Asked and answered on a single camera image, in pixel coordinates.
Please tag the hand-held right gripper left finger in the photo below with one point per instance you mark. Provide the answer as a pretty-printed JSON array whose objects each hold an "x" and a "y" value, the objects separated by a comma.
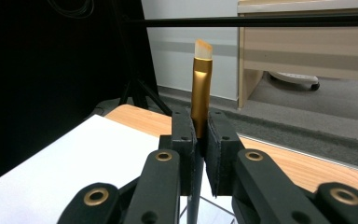
[{"x": 183, "y": 149}]

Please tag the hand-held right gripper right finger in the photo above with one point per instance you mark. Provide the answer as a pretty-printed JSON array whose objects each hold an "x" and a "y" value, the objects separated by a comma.
[{"x": 222, "y": 149}]

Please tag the black gold makeup brush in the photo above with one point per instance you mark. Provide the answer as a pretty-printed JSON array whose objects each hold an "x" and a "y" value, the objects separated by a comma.
[{"x": 201, "y": 93}]

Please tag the clear acrylic organizer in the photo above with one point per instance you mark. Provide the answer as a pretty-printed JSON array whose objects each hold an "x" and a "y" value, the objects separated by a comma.
[{"x": 217, "y": 214}]

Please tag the wooden table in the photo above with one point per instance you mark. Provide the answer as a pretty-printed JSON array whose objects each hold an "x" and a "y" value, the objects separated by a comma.
[{"x": 292, "y": 165}]

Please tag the black metal stand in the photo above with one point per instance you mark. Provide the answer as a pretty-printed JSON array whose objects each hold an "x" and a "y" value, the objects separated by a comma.
[{"x": 136, "y": 87}]

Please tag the white chair base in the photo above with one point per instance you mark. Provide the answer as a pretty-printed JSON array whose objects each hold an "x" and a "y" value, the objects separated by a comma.
[{"x": 295, "y": 80}]

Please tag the white board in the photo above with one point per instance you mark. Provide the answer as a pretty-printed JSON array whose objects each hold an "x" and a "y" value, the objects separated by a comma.
[{"x": 74, "y": 161}]

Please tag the light wooden desk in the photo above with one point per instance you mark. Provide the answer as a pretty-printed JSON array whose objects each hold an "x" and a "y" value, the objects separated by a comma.
[{"x": 307, "y": 46}]

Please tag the black curtain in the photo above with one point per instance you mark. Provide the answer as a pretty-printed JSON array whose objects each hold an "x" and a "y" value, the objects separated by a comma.
[{"x": 43, "y": 77}]

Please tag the black horizontal frame bar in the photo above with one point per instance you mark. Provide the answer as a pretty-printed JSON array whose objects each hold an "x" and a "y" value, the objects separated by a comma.
[{"x": 261, "y": 21}]

